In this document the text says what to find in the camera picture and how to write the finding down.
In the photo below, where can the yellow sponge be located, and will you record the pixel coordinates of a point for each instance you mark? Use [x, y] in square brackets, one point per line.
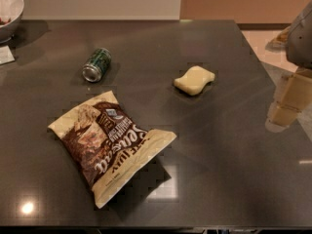
[194, 80]

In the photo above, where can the brown chip bag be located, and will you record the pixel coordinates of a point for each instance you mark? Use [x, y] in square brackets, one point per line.
[107, 145]

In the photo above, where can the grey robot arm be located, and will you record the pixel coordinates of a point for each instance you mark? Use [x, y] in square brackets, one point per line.
[299, 43]

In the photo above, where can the white paper card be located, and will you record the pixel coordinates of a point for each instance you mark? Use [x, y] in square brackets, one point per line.
[6, 55]

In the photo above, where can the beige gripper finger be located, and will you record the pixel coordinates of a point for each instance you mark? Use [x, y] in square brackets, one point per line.
[293, 94]

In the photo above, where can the white bowl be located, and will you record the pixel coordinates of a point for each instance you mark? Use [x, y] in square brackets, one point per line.
[10, 15]

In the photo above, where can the green soda can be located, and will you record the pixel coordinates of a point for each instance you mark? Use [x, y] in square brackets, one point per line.
[96, 65]

